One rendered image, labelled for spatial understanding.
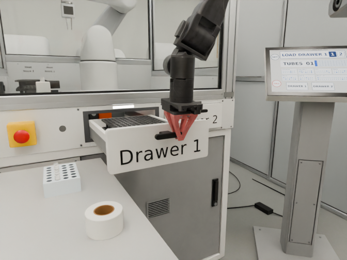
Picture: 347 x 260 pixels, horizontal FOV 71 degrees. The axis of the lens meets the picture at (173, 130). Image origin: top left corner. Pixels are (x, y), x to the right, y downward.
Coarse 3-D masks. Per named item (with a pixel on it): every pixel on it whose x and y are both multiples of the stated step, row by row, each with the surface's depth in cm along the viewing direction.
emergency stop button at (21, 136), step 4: (16, 132) 70; (20, 132) 70; (24, 132) 70; (16, 136) 70; (20, 136) 70; (24, 136) 70; (28, 136) 71; (16, 140) 70; (20, 140) 70; (24, 140) 71
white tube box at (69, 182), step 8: (48, 168) 68; (64, 168) 68; (72, 168) 67; (48, 176) 62; (64, 176) 62; (72, 176) 62; (48, 184) 58; (56, 184) 59; (64, 184) 60; (72, 184) 61; (80, 184) 62; (48, 192) 58; (56, 192) 59; (64, 192) 60; (72, 192) 61
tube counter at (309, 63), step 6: (306, 60) 119; (312, 60) 119; (318, 60) 118; (324, 60) 118; (330, 60) 117; (336, 60) 116; (342, 60) 116; (306, 66) 118; (312, 66) 117; (318, 66) 117; (324, 66) 116; (330, 66) 116; (336, 66) 115; (342, 66) 114
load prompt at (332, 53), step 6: (282, 54) 124; (288, 54) 123; (294, 54) 122; (300, 54) 122; (306, 54) 121; (312, 54) 120; (318, 54) 120; (324, 54) 119; (330, 54) 119; (336, 54) 118; (342, 54) 118
